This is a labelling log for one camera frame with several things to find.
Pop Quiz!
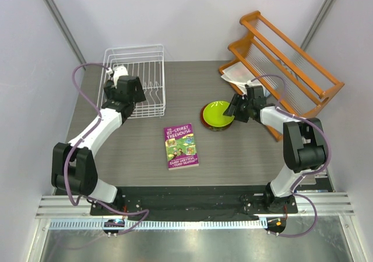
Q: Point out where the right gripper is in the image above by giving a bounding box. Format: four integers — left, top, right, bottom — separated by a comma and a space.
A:
224, 93, 253, 123

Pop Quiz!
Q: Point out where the lime green plate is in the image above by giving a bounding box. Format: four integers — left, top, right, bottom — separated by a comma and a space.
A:
202, 101, 234, 128

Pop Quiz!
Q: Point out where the red floral plate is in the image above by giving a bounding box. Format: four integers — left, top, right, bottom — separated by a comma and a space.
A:
199, 105, 232, 132

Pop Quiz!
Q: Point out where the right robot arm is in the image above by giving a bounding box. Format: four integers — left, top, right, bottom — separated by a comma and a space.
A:
223, 84, 330, 213

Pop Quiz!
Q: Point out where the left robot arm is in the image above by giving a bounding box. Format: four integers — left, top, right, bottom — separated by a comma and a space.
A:
51, 75, 146, 215

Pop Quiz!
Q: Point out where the orange wooden rack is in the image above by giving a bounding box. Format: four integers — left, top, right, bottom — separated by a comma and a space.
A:
218, 10, 345, 142

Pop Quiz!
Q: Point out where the white paper packet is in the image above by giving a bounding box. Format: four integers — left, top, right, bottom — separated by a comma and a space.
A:
221, 62, 270, 97

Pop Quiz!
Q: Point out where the purple treehouse book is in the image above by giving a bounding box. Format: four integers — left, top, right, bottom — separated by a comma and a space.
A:
164, 123, 199, 171

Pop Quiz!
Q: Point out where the perforated metal strip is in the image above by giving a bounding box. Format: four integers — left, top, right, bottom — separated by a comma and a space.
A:
49, 218, 268, 231

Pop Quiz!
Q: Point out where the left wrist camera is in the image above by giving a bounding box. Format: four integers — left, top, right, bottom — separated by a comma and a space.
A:
105, 65, 128, 85

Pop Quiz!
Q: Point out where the white wire dish rack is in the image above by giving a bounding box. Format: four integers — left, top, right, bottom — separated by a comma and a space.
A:
103, 44, 166, 119

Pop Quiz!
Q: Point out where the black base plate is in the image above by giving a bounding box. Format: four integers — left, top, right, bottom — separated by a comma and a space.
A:
88, 185, 298, 222

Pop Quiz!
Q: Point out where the aluminium rail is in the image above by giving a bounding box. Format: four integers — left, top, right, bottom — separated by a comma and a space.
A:
36, 192, 354, 218

